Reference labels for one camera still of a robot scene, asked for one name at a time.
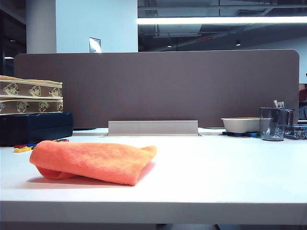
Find orange microfibre cloth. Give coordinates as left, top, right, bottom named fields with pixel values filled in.
left=29, top=140, right=158, bottom=186

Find brown desk partition panel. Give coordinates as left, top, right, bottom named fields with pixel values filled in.
left=13, top=49, right=300, bottom=129

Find beige paper bowl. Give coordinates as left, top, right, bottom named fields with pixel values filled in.
left=220, top=116, right=262, bottom=133

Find blue mat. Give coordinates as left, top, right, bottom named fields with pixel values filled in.
left=222, top=130, right=261, bottom=138

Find paper sign on pillar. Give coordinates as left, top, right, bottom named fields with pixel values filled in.
left=88, top=37, right=101, bottom=53

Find white ceiling light strip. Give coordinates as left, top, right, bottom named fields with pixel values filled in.
left=137, top=16, right=307, bottom=24

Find dark blue case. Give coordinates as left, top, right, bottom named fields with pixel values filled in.
left=0, top=112, right=74, bottom=147

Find clear blue-tinted plastic cup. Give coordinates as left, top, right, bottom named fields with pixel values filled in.
left=259, top=107, right=286, bottom=141

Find brown cartoon print cushion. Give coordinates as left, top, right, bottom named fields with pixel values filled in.
left=0, top=97, right=64, bottom=115

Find stacked patterned boxes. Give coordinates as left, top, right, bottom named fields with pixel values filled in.
left=0, top=75, right=63, bottom=99

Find clear acrylic box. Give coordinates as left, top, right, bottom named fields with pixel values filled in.
left=285, top=123, right=307, bottom=140

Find grey cable tray flap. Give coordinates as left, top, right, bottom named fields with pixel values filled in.
left=107, top=119, right=199, bottom=136

